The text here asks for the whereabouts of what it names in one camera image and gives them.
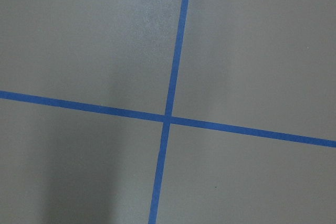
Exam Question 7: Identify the blue tape grid lines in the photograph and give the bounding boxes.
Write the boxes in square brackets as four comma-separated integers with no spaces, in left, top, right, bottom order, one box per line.
[1,0,335,223]

